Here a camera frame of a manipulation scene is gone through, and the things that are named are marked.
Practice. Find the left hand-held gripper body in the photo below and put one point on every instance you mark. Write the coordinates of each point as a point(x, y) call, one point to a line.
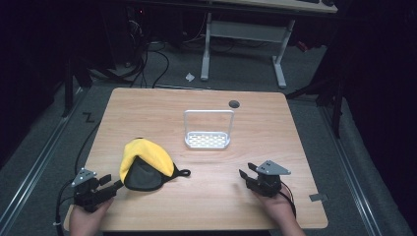
point(86, 193)

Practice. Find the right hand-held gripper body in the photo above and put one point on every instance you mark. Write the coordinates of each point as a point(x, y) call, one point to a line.
point(267, 183)

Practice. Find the yellow cloth with black trim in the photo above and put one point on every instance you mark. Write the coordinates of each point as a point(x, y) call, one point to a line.
point(147, 154)

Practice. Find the person's right hand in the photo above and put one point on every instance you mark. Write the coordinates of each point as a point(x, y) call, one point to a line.
point(278, 209)

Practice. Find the person's left hand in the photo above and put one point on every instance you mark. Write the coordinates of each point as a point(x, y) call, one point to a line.
point(85, 223)

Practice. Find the white plastic rack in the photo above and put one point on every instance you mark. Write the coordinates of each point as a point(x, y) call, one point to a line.
point(206, 140)

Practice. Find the grey tape piece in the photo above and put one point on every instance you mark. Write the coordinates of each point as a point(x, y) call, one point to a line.
point(318, 197)

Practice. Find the black metal stand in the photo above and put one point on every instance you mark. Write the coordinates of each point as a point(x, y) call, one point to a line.
point(68, 88)
point(337, 108)

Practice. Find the white paper scrap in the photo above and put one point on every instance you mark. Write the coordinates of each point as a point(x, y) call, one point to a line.
point(190, 77)

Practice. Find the white-framed desk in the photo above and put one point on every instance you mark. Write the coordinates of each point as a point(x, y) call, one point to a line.
point(246, 31)

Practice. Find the metal floor rail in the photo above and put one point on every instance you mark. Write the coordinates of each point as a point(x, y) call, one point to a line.
point(36, 167)
point(352, 173)

